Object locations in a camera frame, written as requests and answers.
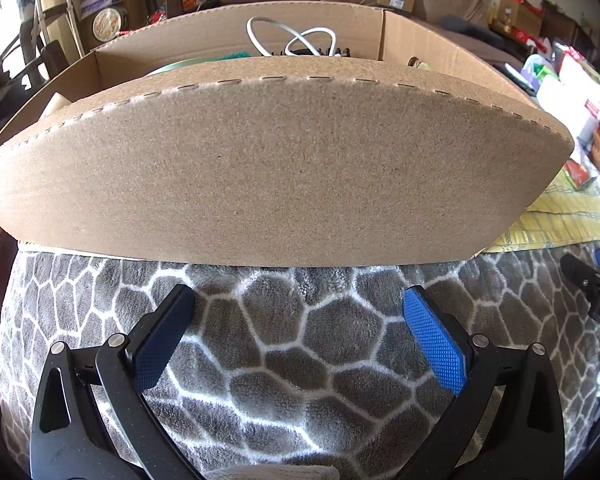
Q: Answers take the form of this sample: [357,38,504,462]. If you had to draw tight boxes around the green handheld fan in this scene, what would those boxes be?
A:
[142,57,206,78]

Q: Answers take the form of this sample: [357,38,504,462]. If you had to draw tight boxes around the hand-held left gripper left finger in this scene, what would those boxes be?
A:
[30,284,201,480]

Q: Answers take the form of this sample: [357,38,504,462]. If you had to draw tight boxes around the grey pillow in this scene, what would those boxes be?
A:
[440,15,491,36]

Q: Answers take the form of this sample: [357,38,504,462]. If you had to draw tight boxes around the yellow plaid cloth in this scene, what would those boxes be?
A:
[480,167,600,256]

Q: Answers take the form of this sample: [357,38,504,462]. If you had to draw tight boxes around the red flat packet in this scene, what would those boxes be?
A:
[562,157,600,191]

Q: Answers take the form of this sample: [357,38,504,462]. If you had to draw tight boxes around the white mop metal pole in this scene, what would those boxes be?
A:
[32,0,86,61]

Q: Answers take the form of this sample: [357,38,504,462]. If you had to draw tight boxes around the dark chair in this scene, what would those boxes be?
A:
[0,35,76,96]

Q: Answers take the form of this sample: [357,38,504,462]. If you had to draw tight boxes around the dark wooden cabinet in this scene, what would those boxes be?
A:
[542,0,591,51]

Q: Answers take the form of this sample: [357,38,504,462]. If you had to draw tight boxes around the white cable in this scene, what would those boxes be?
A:
[247,16,338,57]

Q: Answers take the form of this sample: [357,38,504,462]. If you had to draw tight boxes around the large cardboard box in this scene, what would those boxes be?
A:
[0,0,576,266]

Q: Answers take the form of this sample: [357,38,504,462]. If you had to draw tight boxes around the grey patterned blanket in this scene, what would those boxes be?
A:
[0,247,600,480]

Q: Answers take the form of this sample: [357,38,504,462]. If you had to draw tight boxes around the black remote control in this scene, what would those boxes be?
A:
[492,62,536,96]

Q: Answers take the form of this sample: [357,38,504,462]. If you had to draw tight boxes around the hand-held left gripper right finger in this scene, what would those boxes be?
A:
[401,285,566,480]

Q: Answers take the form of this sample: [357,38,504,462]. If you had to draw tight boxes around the white tissue box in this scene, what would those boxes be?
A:
[535,77,600,146]

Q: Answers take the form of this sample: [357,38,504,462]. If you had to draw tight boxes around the purple green plastic containers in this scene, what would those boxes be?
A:
[522,52,561,83]

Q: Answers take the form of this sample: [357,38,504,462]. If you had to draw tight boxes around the cardboard box red top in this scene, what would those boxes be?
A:
[495,0,543,38]

